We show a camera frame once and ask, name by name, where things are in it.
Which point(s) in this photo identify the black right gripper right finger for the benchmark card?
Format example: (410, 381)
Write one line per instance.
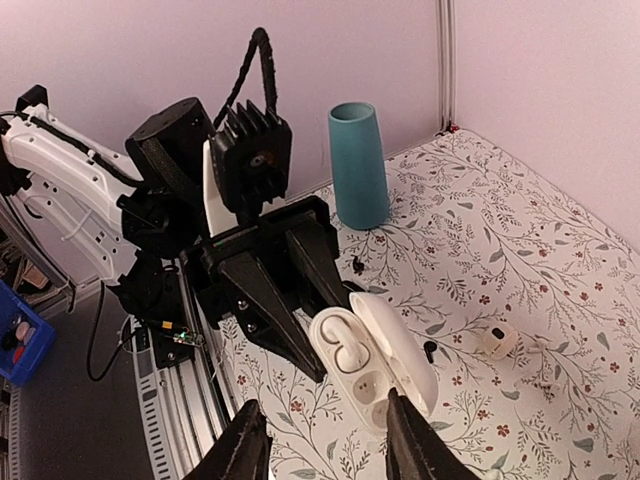
(414, 450)

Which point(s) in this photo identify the white closed earbud case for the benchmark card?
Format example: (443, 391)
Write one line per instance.
(499, 339)

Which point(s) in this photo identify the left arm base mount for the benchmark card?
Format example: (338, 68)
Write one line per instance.
(161, 326)

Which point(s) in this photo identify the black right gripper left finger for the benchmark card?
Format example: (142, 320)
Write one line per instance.
(241, 452)

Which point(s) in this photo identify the blue parts bin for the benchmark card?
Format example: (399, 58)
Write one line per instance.
(26, 338)

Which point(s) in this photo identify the left aluminium corner post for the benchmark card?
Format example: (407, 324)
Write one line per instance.
(445, 14)

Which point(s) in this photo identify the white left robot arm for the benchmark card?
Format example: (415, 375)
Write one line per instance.
(127, 213)

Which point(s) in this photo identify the aluminium front rail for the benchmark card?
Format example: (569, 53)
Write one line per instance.
(184, 408)

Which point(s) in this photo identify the teal cup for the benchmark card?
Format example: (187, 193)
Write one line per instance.
(357, 166)

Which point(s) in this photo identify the white earbud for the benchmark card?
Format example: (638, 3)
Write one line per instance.
(550, 389)
(495, 473)
(539, 346)
(351, 355)

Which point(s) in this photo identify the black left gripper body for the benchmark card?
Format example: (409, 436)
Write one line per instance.
(267, 240)

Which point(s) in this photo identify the black stem earbud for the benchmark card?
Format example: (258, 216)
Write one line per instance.
(430, 347)

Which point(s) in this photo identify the white earbud case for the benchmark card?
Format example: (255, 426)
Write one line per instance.
(396, 361)
(499, 339)

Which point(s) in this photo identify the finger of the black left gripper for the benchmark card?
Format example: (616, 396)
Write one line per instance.
(320, 285)
(262, 312)

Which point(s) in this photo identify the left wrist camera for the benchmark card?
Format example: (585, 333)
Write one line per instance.
(245, 167)

